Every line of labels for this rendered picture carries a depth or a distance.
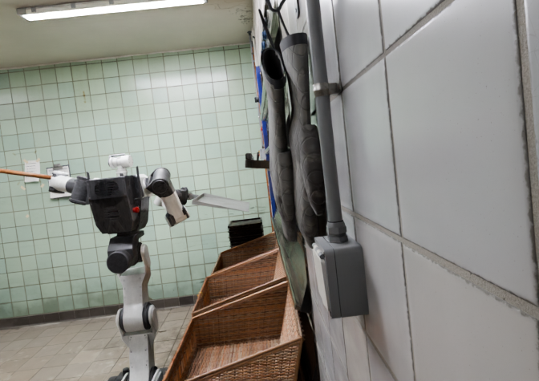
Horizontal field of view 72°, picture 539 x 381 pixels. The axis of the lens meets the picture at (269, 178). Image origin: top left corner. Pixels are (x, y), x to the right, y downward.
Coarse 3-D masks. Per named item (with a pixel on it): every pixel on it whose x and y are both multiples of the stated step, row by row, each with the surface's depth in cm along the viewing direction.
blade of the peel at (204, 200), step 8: (192, 200) 232; (200, 200) 258; (208, 200) 264; (216, 200) 271; (224, 200) 278; (232, 200) 286; (224, 208) 233; (232, 208) 239; (240, 208) 245; (248, 208) 251
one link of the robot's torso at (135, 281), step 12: (144, 252) 204; (144, 264) 206; (120, 276) 204; (132, 276) 204; (144, 276) 205; (132, 288) 203; (144, 288) 208; (132, 300) 202; (144, 300) 205; (120, 312) 201; (132, 312) 199; (144, 312) 199; (120, 324) 198; (132, 324) 198; (144, 324) 198
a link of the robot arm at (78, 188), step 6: (72, 180) 206; (78, 180) 202; (66, 186) 206; (72, 186) 204; (78, 186) 202; (84, 186) 202; (72, 192) 202; (78, 192) 201; (84, 192) 202; (72, 198) 201; (78, 198) 201; (84, 198) 203
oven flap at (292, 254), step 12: (276, 216) 278; (276, 228) 245; (288, 252) 172; (300, 252) 140; (288, 264) 161; (300, 264) 134; (288, 276) 143; (300, 276) 129; (300, 288) 124; (300, 300) 119
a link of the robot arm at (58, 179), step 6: (54, 174) 215; (60, 174) 216; (66, 174) 221; (54, 180) 212; (60, 180) 210; (66, 180) 208; (54, 186) 213; (60, 186) 209; (54, 192) 215; (60, 192) 218; (66, 192) 210
